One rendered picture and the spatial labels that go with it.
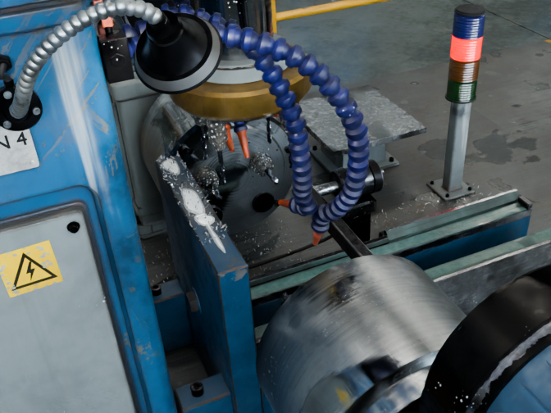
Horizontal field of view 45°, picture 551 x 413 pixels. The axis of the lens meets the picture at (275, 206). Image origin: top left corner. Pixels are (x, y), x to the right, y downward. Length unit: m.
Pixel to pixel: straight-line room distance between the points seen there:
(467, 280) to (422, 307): 0.43
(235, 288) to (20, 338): 0.25
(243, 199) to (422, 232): 0.33
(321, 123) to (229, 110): 0.83
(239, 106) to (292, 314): 0.24
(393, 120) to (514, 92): 0.56
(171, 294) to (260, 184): 0.25
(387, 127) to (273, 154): 0.46
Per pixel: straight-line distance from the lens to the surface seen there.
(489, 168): 1.67
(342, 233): 1.04
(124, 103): 1.30
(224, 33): 0.62
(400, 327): 0.69
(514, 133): 1.84
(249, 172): 1.17
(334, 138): 1.53
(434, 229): 1.24
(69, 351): 0.76
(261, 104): 0.77
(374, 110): 1.65
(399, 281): 0.75
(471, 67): 1.41
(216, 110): 0.77
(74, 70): 0.60
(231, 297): 0.82
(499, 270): 1.19
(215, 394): 0.96
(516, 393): 0.44
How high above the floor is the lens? 1.65
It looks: 34 degrees down
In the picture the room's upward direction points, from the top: 4 degrees counter-clockwise
